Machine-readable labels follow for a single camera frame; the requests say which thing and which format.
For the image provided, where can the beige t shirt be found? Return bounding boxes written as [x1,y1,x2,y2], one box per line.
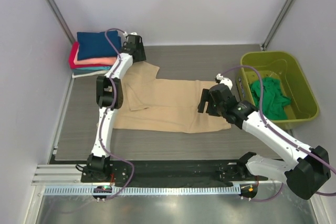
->
[113,62,231,133]

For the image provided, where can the teal folded shirt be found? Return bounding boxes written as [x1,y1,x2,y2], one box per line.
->
[72,66,111,76]

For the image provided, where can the purple cable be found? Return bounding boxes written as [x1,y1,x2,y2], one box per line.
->
[97,27,136,200]
[222,66,336,197]

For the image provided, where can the aluminium extrusion rail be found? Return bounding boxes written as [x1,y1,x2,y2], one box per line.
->
[31,164,82,186]

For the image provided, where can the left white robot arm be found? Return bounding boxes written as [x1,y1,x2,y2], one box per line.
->
[81,33,146,182]

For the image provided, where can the crimson folded shirt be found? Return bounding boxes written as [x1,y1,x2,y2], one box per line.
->
[68,41,79,69]

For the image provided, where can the olive green plastic bin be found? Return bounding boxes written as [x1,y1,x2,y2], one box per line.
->
[240,51,320,130]

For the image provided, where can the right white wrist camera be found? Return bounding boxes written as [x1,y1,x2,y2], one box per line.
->
[215,73,233,90]

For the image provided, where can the salmon pink folded shirt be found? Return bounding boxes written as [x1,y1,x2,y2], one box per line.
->
[74,52,117,67]

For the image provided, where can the navy blue folded shirt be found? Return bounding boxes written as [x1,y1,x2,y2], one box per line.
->
[77,32,117,60]

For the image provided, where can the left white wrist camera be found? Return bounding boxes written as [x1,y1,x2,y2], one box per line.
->
[122,31,138,38]

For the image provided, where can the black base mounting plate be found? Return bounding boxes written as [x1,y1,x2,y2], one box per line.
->
[76,159,268,188]

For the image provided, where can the white slotted cable duct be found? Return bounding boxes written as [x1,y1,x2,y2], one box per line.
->
[44,184,241,196]

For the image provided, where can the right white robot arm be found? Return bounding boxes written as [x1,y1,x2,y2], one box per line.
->
[198,83,335,200]

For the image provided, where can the green t shirt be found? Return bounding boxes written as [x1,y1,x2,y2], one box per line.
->
[262,77,291,121]

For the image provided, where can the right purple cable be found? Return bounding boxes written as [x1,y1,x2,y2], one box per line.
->
[222,66,336,197]

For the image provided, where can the aluminium frame post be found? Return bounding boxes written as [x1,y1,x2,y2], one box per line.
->
[260,0,295,51]
[45,0,75,43]

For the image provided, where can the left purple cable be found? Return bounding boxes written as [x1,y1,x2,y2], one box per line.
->
[97,27,136,200]

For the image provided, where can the right aluminium frame post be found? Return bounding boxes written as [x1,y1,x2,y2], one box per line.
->
[260,0,295,51]

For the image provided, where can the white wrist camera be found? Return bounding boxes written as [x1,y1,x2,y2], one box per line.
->
[122,31,138,38]
[215,73,233,90]

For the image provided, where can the left aluminium frame post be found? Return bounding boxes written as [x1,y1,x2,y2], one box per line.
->
[45,0,75,43]

